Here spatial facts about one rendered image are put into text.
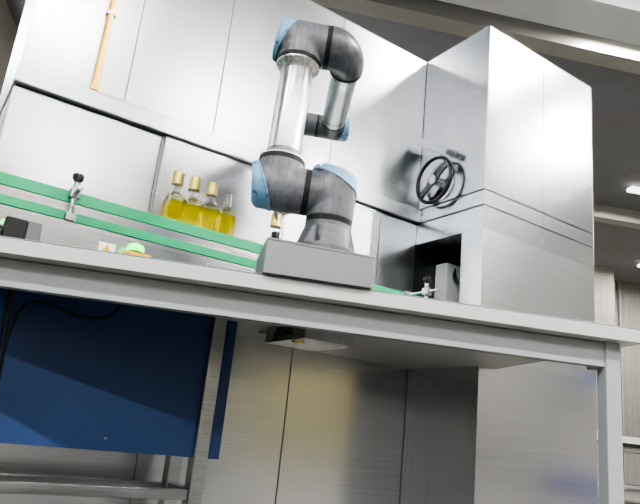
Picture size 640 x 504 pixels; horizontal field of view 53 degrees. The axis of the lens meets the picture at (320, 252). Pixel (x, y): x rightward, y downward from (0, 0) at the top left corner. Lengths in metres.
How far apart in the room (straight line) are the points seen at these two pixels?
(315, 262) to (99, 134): 1.00
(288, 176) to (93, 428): 0.79
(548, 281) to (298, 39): 1.51
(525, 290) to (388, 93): 1.03
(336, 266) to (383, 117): 1.47
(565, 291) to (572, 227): 0.30
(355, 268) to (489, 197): 1.21
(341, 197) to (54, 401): 0.86
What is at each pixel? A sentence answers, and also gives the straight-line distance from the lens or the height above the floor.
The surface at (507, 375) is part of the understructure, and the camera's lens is 2.49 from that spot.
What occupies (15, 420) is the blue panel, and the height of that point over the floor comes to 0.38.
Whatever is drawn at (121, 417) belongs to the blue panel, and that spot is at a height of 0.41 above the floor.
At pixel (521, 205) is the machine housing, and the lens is 2.70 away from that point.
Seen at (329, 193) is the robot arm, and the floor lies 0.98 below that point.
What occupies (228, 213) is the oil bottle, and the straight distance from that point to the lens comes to 2.06.
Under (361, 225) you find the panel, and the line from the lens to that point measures 2.54.
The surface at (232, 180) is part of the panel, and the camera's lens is 2.27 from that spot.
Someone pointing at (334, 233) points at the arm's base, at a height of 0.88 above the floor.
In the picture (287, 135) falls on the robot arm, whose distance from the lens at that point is 1.61.
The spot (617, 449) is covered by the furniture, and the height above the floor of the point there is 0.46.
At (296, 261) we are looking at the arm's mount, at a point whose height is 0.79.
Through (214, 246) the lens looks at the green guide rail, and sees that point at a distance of 1.89.
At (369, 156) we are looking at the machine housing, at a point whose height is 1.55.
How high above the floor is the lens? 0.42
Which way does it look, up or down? 16 degrees up
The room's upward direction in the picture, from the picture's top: 6 degrees clockwise
